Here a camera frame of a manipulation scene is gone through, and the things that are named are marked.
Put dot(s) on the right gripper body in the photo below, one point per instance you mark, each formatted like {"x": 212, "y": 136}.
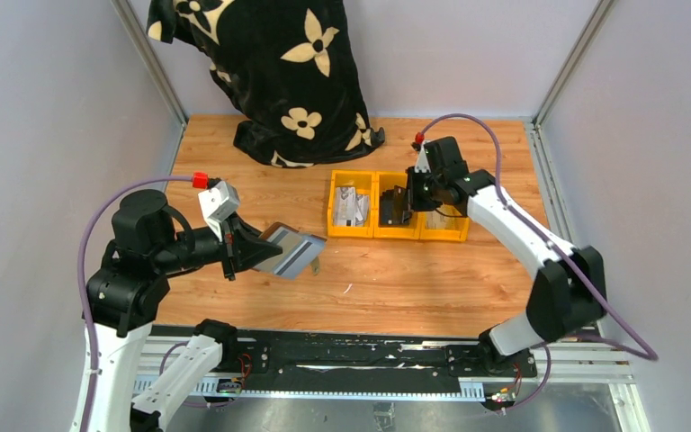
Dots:
{"x": 420, "y": 200}

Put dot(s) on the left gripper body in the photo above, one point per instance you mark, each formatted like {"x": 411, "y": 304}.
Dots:
{"x": 228, "y": 233}

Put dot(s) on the brown leather card holder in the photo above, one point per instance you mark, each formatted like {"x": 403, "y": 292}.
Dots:
{"x": 266, "y": 266}

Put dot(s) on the grey striped card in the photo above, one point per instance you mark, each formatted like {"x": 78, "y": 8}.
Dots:
{"x": 300, "y": 251}

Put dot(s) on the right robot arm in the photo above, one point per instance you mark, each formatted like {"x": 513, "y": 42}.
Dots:
{"x": 568, "y": 282}

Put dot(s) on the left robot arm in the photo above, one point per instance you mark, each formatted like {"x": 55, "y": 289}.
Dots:
{"x": 152, "y": 243}

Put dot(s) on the black cards in bin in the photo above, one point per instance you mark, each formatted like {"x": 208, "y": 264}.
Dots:
{"x": 385, "y": 207}

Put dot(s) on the white cards in bin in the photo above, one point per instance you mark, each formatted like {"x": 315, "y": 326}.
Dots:
{"x": 350, "y": 208}

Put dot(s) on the right yellow bin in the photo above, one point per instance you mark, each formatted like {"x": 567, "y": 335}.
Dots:
{"x": 445, "y": 223}

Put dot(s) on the black floral blanket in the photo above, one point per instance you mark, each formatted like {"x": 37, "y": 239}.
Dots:
{"x": 288, "y": 67}

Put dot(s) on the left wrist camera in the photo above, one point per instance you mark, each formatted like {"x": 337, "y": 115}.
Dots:
{"x": 217, "y": 203}

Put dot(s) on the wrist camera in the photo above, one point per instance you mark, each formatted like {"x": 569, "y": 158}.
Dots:
{"x": 217, "y": 203}
{"x": 422, "y": 164}

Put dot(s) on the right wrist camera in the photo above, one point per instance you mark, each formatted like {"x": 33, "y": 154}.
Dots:
{"x": 422, "y": 164}

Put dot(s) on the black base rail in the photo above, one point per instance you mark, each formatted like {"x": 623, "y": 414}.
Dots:
{"x": 343, "y": 365}

